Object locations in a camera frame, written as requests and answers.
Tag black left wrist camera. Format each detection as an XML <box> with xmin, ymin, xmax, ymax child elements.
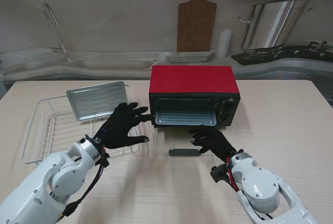
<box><xmin>98</xmin><ymin>153</ymin><xmax>110</xmax><ymax>168</ymax></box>

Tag white wire dish rack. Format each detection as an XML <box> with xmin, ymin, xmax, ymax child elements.
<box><xmin>21</xmin><ymin>84</ymin><xmax>143</xmax><ymax>166</ymax></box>

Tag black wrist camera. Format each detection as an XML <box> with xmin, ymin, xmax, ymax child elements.
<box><xmin>210</xmin><ymin>164</ymin><xmax>231</xmax><ymax>183</ymax></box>
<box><xmin>98</xmin><ymin>153</ymin><xmax>110</xmax><ymax>168</ymax></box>

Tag red black left arm cable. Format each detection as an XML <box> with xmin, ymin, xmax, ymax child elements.
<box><xmin>58</xmin><ymin>151</ymin><xmax>110</xmax><ymax>219</ymax></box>

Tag white cylindrical bottle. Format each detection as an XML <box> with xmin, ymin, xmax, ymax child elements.
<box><xmin>217</xmin><ymin>29</ymin><xmax>233</xmax><ymax>58</ymax></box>

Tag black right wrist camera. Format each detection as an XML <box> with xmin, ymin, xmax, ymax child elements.
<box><xmin>210</xmin><ymin>164</ymin><xmax>231</xmax><ymax>183</ymax></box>

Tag black gas stove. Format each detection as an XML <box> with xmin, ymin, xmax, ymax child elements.
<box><xmin>230</xmin><ymin>41</ymin><xmax>333</xmax><ymax>66</ymax></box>

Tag red black right arm cable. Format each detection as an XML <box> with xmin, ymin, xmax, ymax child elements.
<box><xmin>225</xmin><ymin>156</ymin><xmax>242</xmax><ymax>193</ymax></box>

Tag brown wooden cutting board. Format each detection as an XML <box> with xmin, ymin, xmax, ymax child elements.
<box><xmin>176</xmin><ymin>0</ymin><xmax>217</xmax><ymax>52</ymax></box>

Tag white kitchen sink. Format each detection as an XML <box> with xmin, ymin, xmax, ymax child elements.
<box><xmin>59</xmin><ymin>59</ymin><xmax>159</xmax><ymax>71</ymax></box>

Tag stack of white plates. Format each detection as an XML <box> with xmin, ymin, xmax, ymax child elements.
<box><xmin>164</xmin><ymin>51</ymin><xmax>216</xmax><ymax>63</ymax></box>

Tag glass oven door with handle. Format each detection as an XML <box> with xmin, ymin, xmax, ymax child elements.
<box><xmin>151</xmin><ymin>127</ymin><xmax>219</xmax><ymax>157</ymax></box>

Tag stainless steel stock pot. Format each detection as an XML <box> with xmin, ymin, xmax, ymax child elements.
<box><xmin>237</xmin><ymin>0</ymin><xmax>314</xmax><ymax>50</ymax></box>

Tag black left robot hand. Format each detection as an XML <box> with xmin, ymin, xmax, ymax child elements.
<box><xmin>93</xmin><ymin>102</ymin><xmax>154</xmax><ymax>150</ymax></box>

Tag red-topped black toaster oven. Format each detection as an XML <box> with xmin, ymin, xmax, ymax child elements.
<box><xmin>148</xmin><ymin>65</ymin><xmax>240</xmax><ymax>128</ymax></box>

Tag chrome kitchen faucet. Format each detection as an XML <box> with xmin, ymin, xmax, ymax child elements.
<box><xmin>44</xmin><ymin>3</ymin><xmax>73</xmax><ymax>62</ymax></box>

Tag ribbed metal baking tray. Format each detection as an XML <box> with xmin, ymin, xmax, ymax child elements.
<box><xmin>155</xmin><ymin>111</ymin><xmax>218</xmax><ymax>127</ymax></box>
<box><xmin>66</xmin><ymin>81</ymin><xmax>128</xmax><ymax>121</ymax></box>

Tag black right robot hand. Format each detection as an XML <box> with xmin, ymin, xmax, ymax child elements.
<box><xmin>187</xmin><ymin>125</ymin><xmax>236</xmax><ymax>162</ymax></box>

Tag red black arm cable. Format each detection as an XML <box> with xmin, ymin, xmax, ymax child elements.
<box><xmin>58</xmin><ymin>151</ymin><xmax>110</xmax><ymax>219</ymax></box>
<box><xmin>225</xmin><ymin>156</ymin><xmax>242</xmax><ymax>193</ymax></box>

